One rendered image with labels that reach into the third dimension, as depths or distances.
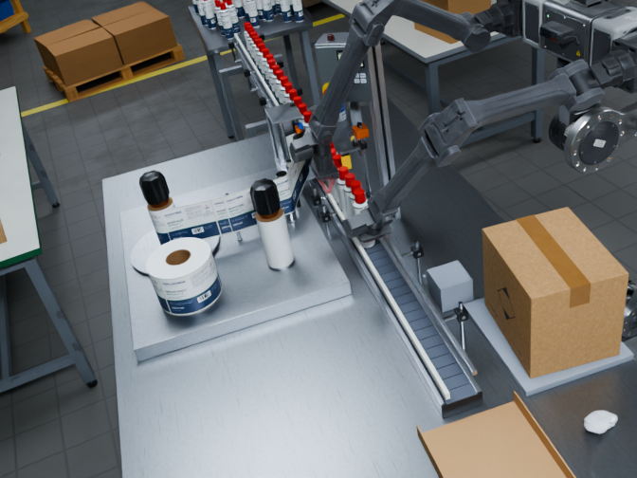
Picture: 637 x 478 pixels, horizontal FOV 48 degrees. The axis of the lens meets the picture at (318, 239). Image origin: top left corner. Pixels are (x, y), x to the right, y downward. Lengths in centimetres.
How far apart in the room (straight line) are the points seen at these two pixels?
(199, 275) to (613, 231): 229
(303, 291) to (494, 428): 71
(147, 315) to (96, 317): 159
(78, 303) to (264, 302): 196
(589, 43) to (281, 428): 129
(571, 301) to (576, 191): 236
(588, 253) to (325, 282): 78
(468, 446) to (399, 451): 16
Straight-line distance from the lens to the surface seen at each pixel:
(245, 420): 194
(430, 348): 195
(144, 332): 222
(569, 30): 210
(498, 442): 180
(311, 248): 234
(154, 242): 257
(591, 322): 186
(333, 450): 183
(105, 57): 648
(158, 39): 661
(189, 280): 215
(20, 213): 326
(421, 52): 388
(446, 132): 169
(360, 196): 219
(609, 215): 393
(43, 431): 341
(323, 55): 224
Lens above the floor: 227
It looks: 36 degrees down
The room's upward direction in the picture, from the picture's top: 12 degrees counter-clockwise
